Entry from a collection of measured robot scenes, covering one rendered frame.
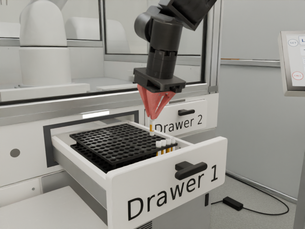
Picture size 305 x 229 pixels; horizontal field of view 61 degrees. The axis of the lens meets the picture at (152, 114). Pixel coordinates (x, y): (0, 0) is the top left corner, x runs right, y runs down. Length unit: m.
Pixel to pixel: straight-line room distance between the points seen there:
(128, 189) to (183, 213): 0.73
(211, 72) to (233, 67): 1.29
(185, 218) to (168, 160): 0.72
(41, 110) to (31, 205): 0.22
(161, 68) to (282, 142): 1.78
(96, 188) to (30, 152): 0.26
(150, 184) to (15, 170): 0.37
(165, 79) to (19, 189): 0.45
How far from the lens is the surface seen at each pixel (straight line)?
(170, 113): 0.89
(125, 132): 0.69
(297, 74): 1.20
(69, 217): 0.63
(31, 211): 0.68
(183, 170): 0.46
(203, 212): 1.25
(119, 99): 0.77
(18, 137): 0.69
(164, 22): 0.49
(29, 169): 0.73
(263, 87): 2.20
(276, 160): 2.26
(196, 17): 0.52
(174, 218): 1.12
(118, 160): 0.52
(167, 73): 0.51
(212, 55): 1.04
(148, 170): 0.44
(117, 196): 0.43
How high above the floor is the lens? 1.11
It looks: 14 degrees down
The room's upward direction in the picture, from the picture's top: straight up
